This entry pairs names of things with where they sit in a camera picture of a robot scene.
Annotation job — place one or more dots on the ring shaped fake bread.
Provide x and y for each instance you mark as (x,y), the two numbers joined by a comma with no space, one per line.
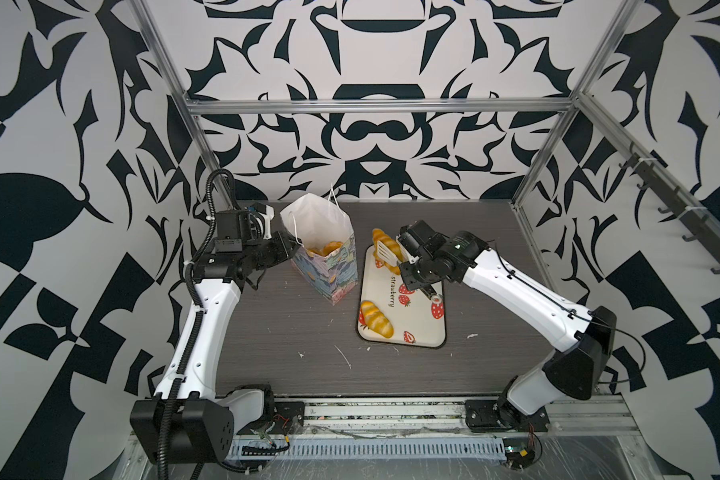
(326,250)

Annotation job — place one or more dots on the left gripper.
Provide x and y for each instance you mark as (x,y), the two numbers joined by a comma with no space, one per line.
(284,246)

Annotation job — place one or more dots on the column fake croissant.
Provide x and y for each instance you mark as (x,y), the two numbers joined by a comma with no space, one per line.
(392,245)

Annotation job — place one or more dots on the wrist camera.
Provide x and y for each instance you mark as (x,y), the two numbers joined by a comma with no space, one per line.
(420,241)
(237,229)

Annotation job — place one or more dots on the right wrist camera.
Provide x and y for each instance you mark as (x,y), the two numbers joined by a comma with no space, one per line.
(420,241)

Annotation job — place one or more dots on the strawberry print tray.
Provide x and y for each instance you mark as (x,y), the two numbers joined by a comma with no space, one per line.
(415,320)

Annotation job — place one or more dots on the wall hook rack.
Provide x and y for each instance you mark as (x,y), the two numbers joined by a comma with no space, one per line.
(677,202)

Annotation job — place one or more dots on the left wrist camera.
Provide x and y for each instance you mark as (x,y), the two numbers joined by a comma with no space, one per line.
(237,229)

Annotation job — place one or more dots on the colourful printed paper bag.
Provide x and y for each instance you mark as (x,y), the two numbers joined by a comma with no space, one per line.
(315,221)

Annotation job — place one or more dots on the base rail with cable duct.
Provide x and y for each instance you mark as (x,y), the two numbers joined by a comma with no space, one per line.
(382,437)

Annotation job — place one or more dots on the bottom left fake croissant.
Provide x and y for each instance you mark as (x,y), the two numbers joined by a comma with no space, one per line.
(373,318)

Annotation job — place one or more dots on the aluminium frame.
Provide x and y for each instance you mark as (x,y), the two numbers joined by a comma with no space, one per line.
(505,118)

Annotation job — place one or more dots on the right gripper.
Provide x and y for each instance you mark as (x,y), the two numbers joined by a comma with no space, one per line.
(407,278)

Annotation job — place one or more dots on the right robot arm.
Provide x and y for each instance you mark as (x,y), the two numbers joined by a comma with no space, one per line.
(582,339)

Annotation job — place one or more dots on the white and steel tongs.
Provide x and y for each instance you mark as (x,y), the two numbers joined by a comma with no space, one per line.
(384,254)

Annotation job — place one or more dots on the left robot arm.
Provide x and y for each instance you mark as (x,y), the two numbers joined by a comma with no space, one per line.
(207,324)

